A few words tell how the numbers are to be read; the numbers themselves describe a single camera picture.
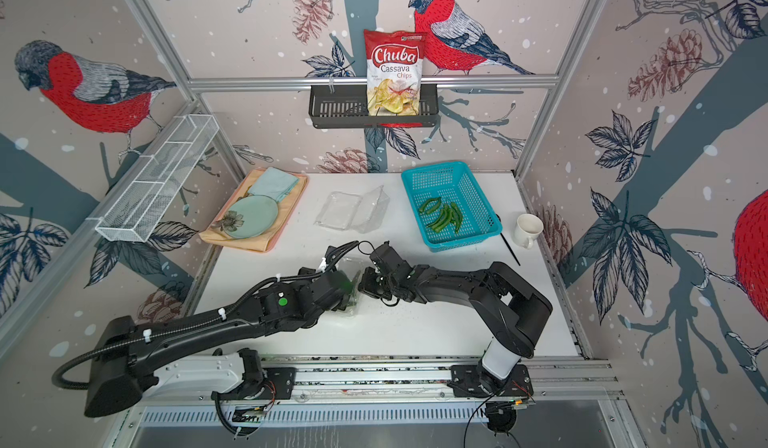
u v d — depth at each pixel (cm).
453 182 115
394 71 84
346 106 95
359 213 107
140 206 73
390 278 68
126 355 41
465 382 73
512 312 45
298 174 121
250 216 108
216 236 101
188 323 45
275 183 118
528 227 96
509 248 99
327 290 56
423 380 76
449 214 104
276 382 73
